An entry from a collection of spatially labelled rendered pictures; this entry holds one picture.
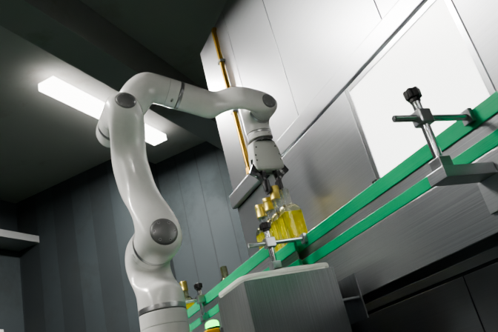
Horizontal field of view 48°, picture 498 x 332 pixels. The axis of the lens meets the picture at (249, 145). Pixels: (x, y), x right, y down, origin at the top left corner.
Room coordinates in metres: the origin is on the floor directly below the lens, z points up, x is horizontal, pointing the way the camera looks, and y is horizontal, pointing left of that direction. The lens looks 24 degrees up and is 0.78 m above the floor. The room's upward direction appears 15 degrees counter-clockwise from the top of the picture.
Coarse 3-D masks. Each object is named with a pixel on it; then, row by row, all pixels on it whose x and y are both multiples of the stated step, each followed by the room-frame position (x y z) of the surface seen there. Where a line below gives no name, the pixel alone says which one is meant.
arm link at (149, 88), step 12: (144, 72) 1.45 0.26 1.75; (132, 84) 1.42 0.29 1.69; (144, 84) 1.42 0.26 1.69; (156, 84) 1.44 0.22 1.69; (168, 84) 1.46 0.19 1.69; (180, 84) 1.48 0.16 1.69; (144, 96) 1.44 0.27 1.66; (156, 96) 1.46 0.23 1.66; (168, 96) 1.47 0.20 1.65; (144, 108) 1.47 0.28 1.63; (96, 132) 1.44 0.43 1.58; (108, 144) 1.46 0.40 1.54
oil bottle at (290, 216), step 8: (280, 208) 1.58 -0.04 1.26; (288, 208) 1.56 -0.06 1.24; (296, 208) 1.57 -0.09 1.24; (280, 216) 1.58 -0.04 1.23; (288, 216) 1.55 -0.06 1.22; (296, 216) 1.57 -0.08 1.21; (280, 224) 1.59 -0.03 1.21; (288, 224) 1.56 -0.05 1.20; (296, 224) 1.56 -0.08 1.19; (304, 224) 1.57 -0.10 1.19; (288, 232) 1.56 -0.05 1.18; (296, 232) 1.56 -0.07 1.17; (304, 232) 1.57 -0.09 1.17
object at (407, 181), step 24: (480, 120) 0.89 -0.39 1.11; (456, 144) 0.95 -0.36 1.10; (480, 144) 0.91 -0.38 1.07; (408, 168) 1.07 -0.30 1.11; (384, 192) 1.15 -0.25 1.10; (408, 192) 1.09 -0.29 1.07; (336, 216) 1.32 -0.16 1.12; (360, 216) 1.25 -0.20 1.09; (384, 216) 1.18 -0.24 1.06; (312, 240) 1.44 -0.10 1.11; (336, 240) 1.35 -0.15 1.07
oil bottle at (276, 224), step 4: (276, 212) 1.62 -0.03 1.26; (272, 216) 1.64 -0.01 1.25; (276, 216) 1.61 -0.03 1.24; (272, 220) 1.64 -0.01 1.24; (276, 220) 1.61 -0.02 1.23; (272, 224) 1.64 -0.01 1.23; (276, 224) 1.62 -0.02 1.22; (276, 228) 1.62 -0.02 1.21; (280, 228) 1.61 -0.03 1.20; (276, 232) 1.63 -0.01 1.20; (280, 232) 1.61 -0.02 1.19; (276, 236) 1.63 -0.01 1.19; (280, 236) 1.61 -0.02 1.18; (280, 244) 1.63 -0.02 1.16; (284, 244) 1.61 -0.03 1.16; (280, 248) 1.63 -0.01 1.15
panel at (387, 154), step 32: (416, 32) 1.13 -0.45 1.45; (448, 32) 1.06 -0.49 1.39; (384, 64) 1.25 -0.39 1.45; (416, 64) 1.17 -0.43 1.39; (448, 64) 1.10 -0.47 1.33; (352, 96) 1.39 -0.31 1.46; (384, 96) 1.29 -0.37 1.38; (448, 96) 1.13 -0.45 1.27; (480, 96) 1.06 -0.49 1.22; (384, 128) 1.33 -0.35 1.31; (416, 128) 1.23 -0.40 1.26; (384, 160) 1.36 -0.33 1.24
